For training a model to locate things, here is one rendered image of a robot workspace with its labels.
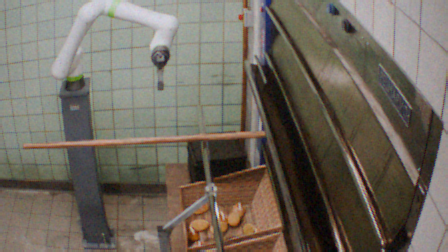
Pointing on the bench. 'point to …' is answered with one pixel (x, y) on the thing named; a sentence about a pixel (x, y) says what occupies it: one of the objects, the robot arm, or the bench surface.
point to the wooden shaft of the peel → (147, 140)
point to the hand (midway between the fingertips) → (160, 74)
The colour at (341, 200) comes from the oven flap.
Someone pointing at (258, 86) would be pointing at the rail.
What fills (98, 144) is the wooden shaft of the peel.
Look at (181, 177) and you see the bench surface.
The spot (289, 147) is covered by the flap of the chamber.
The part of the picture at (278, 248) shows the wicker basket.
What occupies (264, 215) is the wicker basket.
